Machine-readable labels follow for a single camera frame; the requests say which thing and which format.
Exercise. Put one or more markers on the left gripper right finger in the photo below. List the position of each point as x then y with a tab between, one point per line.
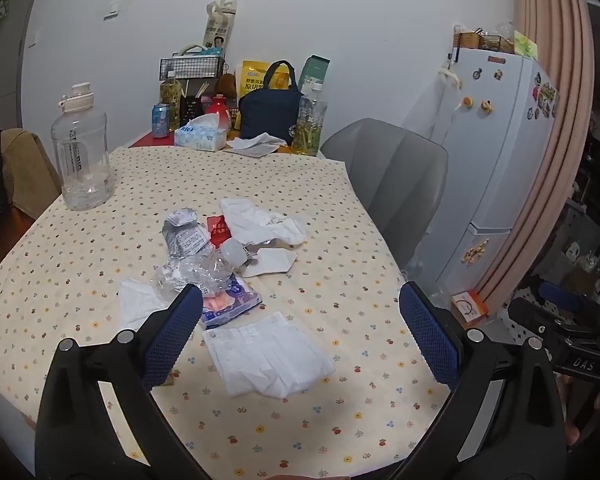
502	418

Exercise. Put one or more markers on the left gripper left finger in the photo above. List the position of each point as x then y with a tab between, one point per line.
74	436

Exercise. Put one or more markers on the white tissue sheet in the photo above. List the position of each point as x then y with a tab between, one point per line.
138	300

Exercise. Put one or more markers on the white receipt paper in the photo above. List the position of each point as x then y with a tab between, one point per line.
272	357

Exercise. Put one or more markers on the crushed clear plastic bottle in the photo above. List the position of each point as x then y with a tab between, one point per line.
211	271

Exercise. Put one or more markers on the silver foil wrapper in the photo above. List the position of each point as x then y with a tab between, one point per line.
184	235

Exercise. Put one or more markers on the red packet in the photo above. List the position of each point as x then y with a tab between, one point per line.
218	230

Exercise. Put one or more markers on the right hand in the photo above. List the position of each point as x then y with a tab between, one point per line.
580	406

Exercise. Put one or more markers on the orange white box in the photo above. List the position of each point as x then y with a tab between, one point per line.
470	307

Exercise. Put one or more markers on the floral cream tablecloth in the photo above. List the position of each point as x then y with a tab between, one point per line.
62	281

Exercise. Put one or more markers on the grey upholstered chair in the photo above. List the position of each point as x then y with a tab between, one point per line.
398	176

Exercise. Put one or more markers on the white refrigerator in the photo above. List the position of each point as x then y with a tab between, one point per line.
494	121

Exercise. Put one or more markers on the large clear water jug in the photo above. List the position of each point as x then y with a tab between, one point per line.
80	143

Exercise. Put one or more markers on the blue tissue box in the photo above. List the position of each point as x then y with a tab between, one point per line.
203	133

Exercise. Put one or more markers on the blue drink can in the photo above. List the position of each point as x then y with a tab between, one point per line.
160	120

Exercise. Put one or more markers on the folded paper on table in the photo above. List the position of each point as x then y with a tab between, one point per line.
262	145

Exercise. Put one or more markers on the tall tea bottle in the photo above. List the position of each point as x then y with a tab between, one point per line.
309	125

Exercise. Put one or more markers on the small tea bottle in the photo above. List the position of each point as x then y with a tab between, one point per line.
170	94

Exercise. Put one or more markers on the navy lunch bag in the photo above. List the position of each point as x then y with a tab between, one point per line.
271	111

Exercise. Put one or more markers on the green tall box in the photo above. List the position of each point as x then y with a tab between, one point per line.
313	72

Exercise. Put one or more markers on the yellow snack bag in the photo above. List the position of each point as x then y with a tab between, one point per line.
250	76

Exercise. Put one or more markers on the cream tote bag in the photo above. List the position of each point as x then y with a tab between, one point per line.
220	22

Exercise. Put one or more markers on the wire mesh basket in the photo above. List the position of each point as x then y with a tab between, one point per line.
192	67

